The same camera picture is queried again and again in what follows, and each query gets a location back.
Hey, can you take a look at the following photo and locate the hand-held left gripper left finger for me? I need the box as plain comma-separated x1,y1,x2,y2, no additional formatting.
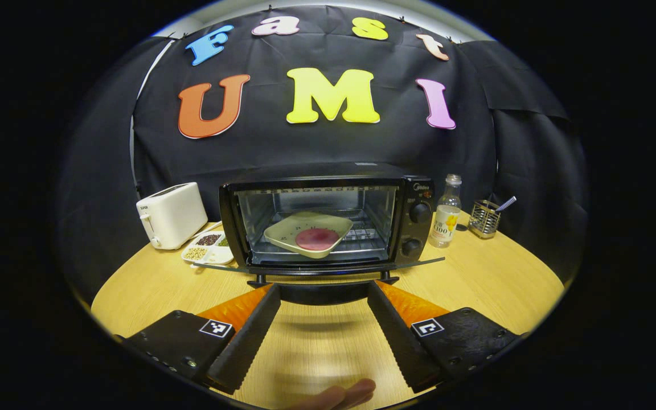
125,284,282,395

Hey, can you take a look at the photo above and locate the black electric oven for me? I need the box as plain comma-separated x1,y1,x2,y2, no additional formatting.
193,162,446,306

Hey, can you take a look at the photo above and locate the pink round food slice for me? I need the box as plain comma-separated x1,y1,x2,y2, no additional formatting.
295,228,340,252

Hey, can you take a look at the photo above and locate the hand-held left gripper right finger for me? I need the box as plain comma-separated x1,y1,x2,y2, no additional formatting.
367,281,521,393

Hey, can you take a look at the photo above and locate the white toaster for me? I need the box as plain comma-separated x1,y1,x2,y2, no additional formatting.
136,182,208,250

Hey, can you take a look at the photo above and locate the white toaster power cord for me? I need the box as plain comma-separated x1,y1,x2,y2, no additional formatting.
191,221,222,239

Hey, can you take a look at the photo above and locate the metal mesh utensil holder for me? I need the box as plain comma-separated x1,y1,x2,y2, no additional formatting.
468,199,501,239

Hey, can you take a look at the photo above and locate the white divided snack dish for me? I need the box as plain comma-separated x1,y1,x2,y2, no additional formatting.
181,230,235,268

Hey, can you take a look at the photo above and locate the black backdrop cloth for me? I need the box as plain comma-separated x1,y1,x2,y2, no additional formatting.
58,5,588,297

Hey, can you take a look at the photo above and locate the clear bottle with yellow label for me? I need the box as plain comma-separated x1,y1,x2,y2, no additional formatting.
428,174,463,249

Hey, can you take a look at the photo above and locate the white square plate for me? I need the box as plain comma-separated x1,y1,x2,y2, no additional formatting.
263,211,354,260

